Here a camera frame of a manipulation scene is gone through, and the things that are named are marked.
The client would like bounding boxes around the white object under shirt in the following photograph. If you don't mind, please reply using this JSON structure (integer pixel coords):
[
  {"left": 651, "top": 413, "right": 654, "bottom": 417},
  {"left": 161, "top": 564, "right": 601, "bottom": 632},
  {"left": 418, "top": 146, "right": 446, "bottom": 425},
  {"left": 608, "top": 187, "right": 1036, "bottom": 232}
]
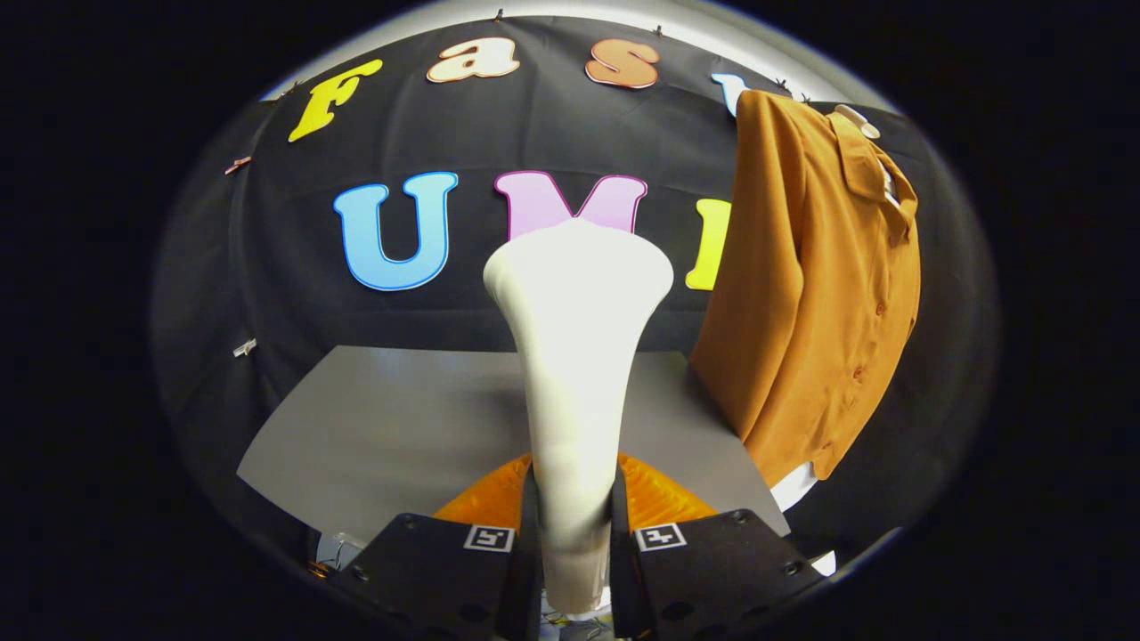
[{"left": 769, "top": 461, "right": 818, "bottom": 512}]

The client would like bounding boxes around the grey cabinet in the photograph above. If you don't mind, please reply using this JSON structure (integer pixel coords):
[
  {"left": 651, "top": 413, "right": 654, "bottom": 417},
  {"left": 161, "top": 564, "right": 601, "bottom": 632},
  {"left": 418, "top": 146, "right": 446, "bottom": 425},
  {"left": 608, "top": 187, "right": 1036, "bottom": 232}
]
[{"left": 236, "top": 345, "right": 792, "bottom": 544}]

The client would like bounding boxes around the white clothes hanger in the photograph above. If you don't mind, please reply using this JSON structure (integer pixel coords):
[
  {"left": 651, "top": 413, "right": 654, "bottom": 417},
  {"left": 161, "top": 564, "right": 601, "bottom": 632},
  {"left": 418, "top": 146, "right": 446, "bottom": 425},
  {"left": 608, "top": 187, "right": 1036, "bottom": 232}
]
[{"left": 835, "top": 104, "right": 897, "bottom": 207}]

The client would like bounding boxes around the orange button-up shirt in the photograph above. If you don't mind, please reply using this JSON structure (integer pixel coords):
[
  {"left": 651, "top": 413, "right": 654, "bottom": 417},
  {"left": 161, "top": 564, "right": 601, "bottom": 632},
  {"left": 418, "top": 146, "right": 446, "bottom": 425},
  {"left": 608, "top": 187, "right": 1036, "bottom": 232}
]
[{"left": 689, "top": 89, "right": 922, "bottom": 489}]

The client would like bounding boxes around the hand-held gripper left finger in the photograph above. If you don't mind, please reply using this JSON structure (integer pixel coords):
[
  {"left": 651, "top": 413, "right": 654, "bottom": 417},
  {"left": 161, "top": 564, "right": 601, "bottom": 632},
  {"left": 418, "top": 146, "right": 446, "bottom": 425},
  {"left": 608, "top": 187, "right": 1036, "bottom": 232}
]
[{"left": 325, "top": 452, "right": 544, "bottom": 641}]

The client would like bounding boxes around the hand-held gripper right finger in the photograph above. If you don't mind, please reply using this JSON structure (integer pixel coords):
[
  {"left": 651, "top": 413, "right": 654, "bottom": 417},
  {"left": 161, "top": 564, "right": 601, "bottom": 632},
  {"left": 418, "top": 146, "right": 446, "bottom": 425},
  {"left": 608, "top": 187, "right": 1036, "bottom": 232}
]
[{"left": 608, "top": 452, "right": 825, "bottom": 641}]

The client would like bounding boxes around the white garment steamer head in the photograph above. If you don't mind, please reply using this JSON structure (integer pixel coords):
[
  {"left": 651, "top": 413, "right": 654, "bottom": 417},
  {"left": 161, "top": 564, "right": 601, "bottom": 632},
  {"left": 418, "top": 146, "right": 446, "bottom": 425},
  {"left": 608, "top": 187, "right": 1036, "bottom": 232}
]
[{"left": 483, "top": 219, "right": 675, "bottom": 615}]

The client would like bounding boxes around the black backdrop cloth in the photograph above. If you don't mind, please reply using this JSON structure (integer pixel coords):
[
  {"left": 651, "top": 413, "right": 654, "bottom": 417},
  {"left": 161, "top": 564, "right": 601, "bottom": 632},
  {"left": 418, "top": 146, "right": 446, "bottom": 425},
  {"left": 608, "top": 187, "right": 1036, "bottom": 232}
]
[{"left": 151, "top": 13, "right": 998, "bottom": 571}]

